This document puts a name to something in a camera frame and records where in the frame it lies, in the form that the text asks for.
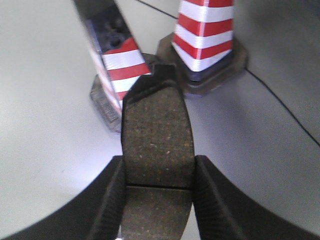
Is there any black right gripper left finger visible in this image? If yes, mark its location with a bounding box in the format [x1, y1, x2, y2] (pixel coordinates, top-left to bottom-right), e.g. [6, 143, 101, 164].
[7, 156, 126, 240]

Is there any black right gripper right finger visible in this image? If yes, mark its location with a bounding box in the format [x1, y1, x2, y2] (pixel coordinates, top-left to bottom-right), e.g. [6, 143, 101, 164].
[192, 155, 320, 240]

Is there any dark brake pad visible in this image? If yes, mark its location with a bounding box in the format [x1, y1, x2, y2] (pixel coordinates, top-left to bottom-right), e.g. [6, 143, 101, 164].
[121, 64, 195, 240]

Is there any red white striped post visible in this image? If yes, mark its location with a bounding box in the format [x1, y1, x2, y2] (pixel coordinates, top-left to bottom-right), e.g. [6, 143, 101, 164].
[156, 0, 248, 97]

